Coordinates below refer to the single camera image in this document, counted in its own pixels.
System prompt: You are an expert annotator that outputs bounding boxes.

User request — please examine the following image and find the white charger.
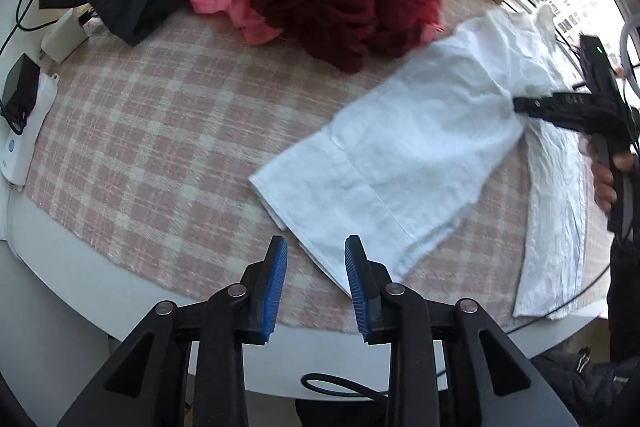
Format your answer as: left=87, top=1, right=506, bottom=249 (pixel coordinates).
left=41, top=9, right=90, bottom=64

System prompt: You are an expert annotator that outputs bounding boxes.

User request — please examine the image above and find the white power strip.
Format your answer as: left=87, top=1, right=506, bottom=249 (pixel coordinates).
left=0, top=72, right=62, bottom=194

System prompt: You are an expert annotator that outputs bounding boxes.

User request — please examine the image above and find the small black charger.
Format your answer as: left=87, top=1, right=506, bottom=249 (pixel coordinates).
left=1, top=54, right=41, bottom=132

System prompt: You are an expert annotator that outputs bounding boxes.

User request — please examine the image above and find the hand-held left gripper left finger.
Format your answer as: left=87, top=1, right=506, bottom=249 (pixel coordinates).
left=57, top=235, right=289, bottom=427

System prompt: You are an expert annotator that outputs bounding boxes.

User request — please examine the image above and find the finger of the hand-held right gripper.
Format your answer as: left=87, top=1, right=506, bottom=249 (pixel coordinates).
left=512, top=94, right=556, bottom=122

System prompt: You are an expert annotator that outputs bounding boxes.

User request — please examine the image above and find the pink plaid tablecloth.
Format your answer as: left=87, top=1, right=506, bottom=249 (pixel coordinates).
left=22, top=0, right=613, bottom=333

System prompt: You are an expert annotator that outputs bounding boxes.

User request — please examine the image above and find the white shirt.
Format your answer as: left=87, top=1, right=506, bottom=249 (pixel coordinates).
left=249, top=4, right=591, bottom=320

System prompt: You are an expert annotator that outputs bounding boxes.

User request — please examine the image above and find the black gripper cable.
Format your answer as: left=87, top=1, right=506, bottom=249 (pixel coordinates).
left=300, top=372, right=446, bottom=400
left=510, top=227, right=640, bottom=323

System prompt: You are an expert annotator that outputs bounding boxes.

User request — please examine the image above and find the ring light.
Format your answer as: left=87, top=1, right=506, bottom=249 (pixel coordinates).
left=619, top=13, right=640, bottom=100

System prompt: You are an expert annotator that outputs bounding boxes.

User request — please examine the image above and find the person's right forearm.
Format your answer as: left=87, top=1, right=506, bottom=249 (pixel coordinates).
left=607, top=227, right=640, bottom=363

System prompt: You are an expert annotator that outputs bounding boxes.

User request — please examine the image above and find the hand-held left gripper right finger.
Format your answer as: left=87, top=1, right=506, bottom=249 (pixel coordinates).
left=343, top=235, right=581, bottom=427

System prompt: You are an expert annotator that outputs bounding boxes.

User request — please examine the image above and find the person's right hand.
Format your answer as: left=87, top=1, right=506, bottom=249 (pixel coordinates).
left=585, top=139, right=636, bottom=214

